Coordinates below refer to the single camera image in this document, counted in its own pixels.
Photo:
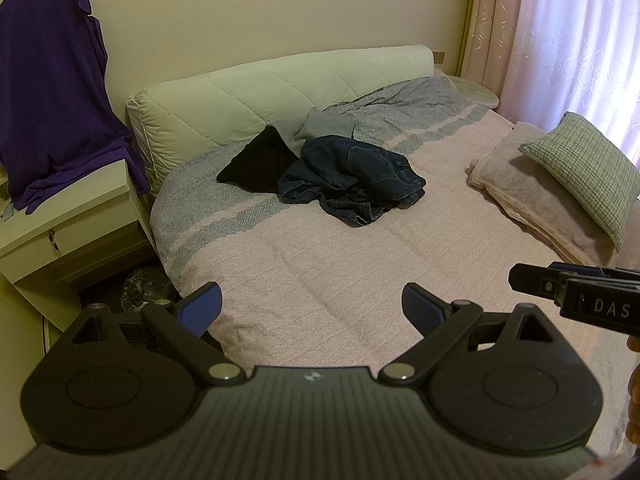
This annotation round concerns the pink grey bedspread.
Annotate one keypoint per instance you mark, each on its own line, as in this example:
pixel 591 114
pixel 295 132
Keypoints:
pixel 304 288

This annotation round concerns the folded beige blanket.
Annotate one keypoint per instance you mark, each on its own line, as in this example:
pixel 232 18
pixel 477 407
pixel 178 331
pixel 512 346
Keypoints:
pixel 529 195

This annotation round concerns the round white side table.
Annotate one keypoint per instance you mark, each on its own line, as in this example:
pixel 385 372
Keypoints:
pixel 474 92

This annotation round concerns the cream wooden nightstand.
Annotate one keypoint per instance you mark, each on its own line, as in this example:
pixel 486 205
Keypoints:
pixel 88 225

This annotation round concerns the purple garment on nightstand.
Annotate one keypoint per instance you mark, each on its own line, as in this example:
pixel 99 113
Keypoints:
pixel 57 123

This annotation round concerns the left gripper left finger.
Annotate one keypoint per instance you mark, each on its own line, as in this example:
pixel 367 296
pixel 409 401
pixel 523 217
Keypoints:
pixel 179 329

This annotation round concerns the person's right hand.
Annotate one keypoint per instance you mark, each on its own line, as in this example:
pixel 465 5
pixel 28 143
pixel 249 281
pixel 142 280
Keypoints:
pixel 633 424

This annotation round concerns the pink sheer curtain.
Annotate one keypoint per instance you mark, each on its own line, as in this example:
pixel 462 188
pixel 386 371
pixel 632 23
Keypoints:
pixel 543 58

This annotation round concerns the green checked pillow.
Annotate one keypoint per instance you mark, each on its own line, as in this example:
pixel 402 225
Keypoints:
pixel 590 167

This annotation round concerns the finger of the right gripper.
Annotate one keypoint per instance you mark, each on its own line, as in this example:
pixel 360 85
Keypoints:
pixel 596 271
pixel 547 283

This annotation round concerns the cream quilted headboard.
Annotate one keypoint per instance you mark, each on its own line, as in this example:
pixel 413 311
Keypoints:
pixel 177 120

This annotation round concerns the black garment on bed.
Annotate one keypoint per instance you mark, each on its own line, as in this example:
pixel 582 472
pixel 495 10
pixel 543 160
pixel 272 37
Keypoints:
pixel 259 167

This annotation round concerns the dark blue denim jeans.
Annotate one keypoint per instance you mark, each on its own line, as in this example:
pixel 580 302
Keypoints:
pixel 352 180

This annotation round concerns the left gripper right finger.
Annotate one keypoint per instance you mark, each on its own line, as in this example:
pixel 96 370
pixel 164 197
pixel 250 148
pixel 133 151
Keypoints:
pixel 443 326

